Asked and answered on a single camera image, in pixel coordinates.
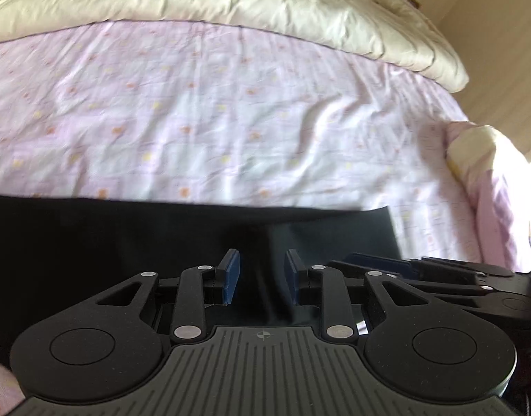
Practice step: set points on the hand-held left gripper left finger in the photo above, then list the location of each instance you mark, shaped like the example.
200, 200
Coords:
230, 277

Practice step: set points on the purple patterned pillow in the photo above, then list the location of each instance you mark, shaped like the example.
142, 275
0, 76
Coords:
495, 173

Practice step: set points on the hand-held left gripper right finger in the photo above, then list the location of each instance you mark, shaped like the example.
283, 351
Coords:
292, 275

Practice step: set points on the black pants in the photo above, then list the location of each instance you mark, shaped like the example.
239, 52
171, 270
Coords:
75, 247

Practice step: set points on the pink patterned bed sheet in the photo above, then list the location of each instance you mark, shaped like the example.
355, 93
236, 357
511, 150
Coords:
204, 117

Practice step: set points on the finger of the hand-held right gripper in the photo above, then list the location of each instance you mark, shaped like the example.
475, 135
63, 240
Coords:
378, 262
464, 266

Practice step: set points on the cream white duvet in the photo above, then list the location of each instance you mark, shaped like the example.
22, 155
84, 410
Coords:
248, 4

